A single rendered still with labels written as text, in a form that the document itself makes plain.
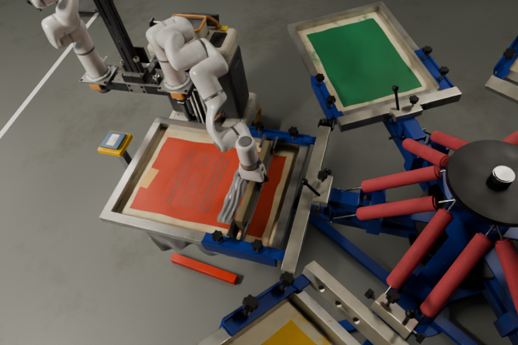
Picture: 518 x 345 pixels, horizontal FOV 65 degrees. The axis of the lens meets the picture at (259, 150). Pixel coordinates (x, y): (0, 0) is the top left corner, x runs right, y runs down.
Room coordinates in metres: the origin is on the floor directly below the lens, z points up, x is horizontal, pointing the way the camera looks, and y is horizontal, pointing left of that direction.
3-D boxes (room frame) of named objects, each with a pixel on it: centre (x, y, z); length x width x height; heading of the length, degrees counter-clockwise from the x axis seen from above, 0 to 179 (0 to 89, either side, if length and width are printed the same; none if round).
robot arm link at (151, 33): (1.53, 0.31, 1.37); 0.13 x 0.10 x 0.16; 115
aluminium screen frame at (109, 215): (1.04, 0.24, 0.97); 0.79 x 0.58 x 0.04; 64
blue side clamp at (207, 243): (0.68, 0.15, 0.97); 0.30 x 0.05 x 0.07; 64
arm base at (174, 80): (1.54, 0.32, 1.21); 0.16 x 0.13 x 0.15; 156
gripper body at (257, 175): (0.94, 0.04, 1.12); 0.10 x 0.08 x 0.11; 64
